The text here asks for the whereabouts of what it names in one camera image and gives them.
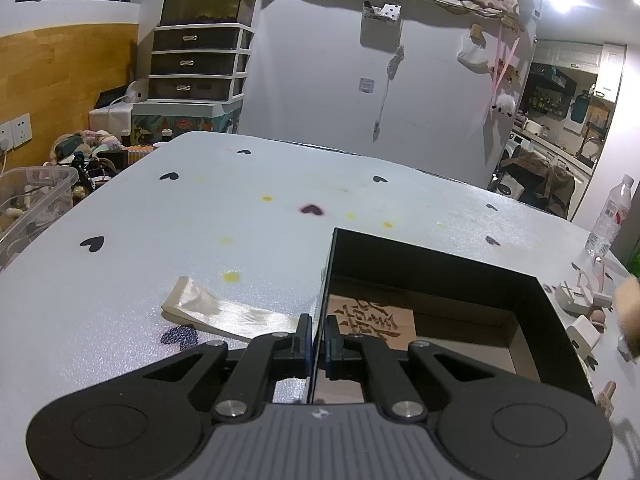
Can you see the white hanging pouch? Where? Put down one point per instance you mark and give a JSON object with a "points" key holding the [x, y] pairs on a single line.
{"points": [[472, 54]]}

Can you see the teal patterned cabinet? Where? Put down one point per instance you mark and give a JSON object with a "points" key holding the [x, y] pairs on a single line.
{"points": [[200, 120]]}

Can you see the white tabletop device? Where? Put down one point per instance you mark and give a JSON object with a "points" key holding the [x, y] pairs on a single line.
{"points": [[137, 91]]}

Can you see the white bag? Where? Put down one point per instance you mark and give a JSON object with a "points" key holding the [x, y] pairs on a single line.
{"points": [[507, 185]]}

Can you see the brown jacket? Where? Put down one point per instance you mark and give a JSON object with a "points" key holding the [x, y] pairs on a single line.
{"points": [[540, 175]]}

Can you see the small pink bottle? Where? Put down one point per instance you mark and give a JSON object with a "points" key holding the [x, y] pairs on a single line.
{"points": [[607, 401]]}

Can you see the glass fish tank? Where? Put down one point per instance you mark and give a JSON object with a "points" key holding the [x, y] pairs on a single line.
{"points": [[205, 5]]}

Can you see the clear plastic water bottle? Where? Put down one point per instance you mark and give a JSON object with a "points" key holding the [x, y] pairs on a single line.
{"points": [[607, 220]]}

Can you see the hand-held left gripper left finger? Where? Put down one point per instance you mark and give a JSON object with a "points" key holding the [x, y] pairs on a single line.
{"points": [[304, 345]]}

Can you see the black and white drawer unit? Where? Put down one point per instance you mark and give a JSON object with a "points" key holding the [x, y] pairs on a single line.
{"points": [[195, 62]]}

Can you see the teal hanging bag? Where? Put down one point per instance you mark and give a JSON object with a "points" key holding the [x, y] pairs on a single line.
{"points": [[580, 107]]}

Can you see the pile of plush toys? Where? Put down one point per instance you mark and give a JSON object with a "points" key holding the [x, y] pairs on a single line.
{"points": [[90, 152]]}

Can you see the black tablet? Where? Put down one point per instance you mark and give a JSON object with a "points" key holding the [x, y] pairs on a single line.
{"points": [[111, 97]]}

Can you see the white charger adapter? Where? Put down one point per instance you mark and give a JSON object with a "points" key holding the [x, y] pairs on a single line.
{"points": [[584, 335]]}

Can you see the small dark bottle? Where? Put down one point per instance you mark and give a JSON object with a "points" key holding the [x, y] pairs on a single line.
{"points": [[165, 135], [124, 137]]}

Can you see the pink ribbons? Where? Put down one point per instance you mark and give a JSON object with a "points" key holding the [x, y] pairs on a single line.
{"points": [[501, 67]]}

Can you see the black spice rack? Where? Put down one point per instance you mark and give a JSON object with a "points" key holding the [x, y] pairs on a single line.
{"points": [[547, 97]]}

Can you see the clear plastic storage bin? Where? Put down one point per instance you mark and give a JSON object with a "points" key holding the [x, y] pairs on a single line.
{"points": [[30, 220]]}

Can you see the white wall socket with plug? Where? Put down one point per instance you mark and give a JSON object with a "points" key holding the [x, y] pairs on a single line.
{"points": [[5, 135]]}

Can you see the black cardboard box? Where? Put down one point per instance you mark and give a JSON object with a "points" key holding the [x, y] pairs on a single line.
{"points": [[550, 320]]}

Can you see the carved wooden block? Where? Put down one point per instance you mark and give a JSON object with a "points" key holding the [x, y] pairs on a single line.
{"points": [[395, 317]]}

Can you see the wooden wall clip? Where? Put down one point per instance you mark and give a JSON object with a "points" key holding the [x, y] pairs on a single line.
{"points": [[476, 32]]}

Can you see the white washing machine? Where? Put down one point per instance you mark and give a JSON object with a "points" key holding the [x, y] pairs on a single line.
{"points": [[517, 146]]}

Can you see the oval wooden block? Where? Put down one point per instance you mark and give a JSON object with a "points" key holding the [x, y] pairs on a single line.
{"points": [[629, 310]]}

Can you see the white kitchen cabinet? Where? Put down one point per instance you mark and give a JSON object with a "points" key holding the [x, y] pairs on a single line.
{"points": [[575, 55]]}

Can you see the white plug adapter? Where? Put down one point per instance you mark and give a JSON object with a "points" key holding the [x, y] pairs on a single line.
{"points": [[570, 297]]}

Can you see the white kitchen appliance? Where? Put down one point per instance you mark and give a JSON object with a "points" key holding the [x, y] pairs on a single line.
{"points": [[533, 128]]}

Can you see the white sheep plush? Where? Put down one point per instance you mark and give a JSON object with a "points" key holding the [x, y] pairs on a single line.
{"points": [[503, 105]]}

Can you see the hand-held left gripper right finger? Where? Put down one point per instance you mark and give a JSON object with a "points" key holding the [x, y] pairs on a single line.
{"points": [[331, 347]]}

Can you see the cream satin ribbon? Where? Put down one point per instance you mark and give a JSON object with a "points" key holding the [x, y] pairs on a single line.
{"points": [[200, 305]]}

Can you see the square wall hook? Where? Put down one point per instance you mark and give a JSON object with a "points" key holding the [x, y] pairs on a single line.
{"points": [[367, 86]]}

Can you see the white storage box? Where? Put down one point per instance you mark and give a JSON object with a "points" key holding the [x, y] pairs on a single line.
{"points": [[112, 125]]}

